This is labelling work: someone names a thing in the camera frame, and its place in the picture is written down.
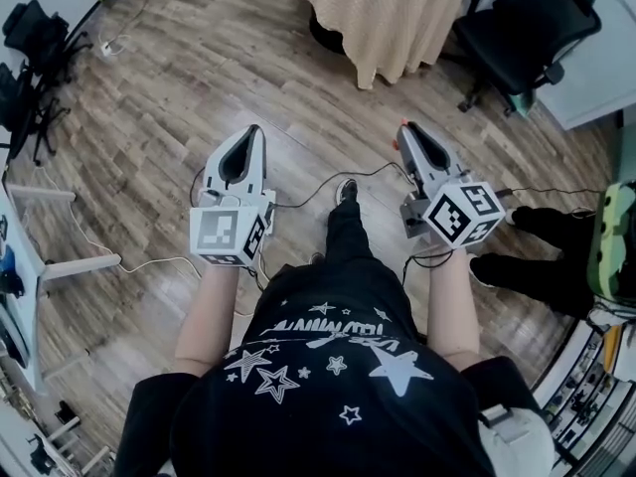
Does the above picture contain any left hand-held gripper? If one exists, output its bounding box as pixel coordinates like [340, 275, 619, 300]
[188, 124, 277, 269]

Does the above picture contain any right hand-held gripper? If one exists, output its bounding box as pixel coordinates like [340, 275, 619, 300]
[394, 120, 507, 250]

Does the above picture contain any person's right forearm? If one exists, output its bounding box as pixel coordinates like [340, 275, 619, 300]
[426, 246, 484, 373]

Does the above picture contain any person's left forearm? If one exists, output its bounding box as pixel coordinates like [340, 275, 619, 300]
[172, 263, 245, 379]

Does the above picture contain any black and white shoe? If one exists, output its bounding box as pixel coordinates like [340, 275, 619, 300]
[335, 177, 360, 208]

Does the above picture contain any person's leg in black trousers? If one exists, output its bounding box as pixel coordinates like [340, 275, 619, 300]
[323, 197, 379, 269]

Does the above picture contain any round table with beige tablecloth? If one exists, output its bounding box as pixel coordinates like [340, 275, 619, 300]
[252, 0, 472, 90]

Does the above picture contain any black mesh office chair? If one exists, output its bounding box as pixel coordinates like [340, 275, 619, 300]
[441, 0, 603, 116]

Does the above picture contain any black office chair with armrests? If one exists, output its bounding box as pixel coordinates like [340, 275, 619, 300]
[0, 0, 94, 164]

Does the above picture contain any black star-print t-shirt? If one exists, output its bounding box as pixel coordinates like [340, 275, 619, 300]
[112, 260, 548, 477]

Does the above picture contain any white desk with metal legs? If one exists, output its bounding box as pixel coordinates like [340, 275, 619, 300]
[0, 176, 123, 398]

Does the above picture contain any white storage shelf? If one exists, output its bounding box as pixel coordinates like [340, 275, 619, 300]
[532, 310, 636, 471]

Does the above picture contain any white waist pouch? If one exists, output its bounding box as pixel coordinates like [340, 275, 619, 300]
[476, 402, 556, 477]

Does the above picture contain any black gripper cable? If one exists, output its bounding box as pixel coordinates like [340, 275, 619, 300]
[270, 161, 416, 211]

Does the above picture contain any white floor cable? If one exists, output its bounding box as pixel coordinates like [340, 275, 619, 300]
[19, 166, 201, 275]

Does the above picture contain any thin black floor cable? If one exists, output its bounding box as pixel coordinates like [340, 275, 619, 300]
[496, 185, 608, 199]

